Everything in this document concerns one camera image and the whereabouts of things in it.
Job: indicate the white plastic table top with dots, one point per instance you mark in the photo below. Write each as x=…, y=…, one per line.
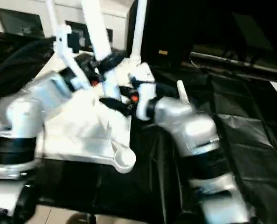
x=82, y=133

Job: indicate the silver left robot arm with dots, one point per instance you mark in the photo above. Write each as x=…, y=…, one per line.
x=31, y=109

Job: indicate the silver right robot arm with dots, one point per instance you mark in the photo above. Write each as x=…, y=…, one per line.
x=187, y=121

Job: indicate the black case with gold label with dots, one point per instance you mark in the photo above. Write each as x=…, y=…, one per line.
x=166, y=28

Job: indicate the white glass-door cabinet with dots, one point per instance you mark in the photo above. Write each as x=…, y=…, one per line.
x=36, y=14

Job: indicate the dark metal rod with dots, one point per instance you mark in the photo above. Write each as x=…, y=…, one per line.
x=241, y=63

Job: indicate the grey left robot foot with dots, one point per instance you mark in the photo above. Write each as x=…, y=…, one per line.
x=82, y=218

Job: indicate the black work mat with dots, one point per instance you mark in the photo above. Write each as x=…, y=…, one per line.
x=245, y=140

